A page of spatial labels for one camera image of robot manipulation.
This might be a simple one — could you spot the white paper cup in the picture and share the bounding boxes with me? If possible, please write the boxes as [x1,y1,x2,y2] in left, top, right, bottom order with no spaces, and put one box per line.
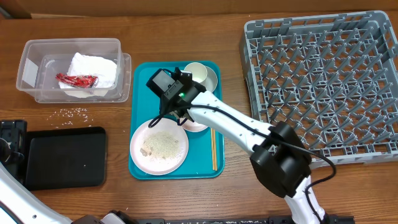
[184,62,208,84]

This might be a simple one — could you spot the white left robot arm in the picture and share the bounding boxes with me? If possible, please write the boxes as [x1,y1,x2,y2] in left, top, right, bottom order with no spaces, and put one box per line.
[1,138,73,224]

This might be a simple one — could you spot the black waste tray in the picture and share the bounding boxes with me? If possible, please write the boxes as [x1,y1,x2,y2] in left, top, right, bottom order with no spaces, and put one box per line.
[24,126,107,191]

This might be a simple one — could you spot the white napkin in bin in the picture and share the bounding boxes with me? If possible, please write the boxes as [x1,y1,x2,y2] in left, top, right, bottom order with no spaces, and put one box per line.
[58,52,118,98]

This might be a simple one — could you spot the pink plate with rice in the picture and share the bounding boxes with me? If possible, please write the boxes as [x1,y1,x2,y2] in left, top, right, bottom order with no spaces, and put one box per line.
[130,119,189,175]

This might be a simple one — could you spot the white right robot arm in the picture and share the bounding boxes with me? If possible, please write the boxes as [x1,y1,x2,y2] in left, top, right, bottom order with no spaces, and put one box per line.
[149,91,330,223]

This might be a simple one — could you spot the grey dishwasher rack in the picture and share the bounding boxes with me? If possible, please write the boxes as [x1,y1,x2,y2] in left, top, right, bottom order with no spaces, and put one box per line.
[239,11,397,164]

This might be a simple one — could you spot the clear plastic bin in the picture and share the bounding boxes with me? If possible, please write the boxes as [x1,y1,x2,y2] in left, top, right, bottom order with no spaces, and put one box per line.
[16,38,132,103]

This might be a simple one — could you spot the pink small bowl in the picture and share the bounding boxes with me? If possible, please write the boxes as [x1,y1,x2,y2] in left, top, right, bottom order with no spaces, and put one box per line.
[178,118,208,133]

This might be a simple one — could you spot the spilled rice grains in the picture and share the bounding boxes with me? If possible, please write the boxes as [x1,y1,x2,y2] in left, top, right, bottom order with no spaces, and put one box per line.
[45,107,94,129]

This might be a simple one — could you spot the wooden chopstick left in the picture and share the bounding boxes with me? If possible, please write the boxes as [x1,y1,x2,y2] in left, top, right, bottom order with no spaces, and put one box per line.
[210,128,216,170]

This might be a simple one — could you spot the grey-green small saucer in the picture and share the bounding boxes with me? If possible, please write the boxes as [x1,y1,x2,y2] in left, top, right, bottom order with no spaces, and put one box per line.
[204,66,218,92]

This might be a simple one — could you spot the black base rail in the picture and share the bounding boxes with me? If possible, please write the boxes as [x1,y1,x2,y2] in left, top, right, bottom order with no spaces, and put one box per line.
[136,215,355,224]

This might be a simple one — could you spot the teal plastic tray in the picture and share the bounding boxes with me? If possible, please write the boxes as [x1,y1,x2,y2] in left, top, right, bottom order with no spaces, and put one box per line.
[129,61,225,180]

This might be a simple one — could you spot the red snack wrapper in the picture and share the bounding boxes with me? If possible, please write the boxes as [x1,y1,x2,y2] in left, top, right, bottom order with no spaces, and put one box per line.
[55,73,98,88]

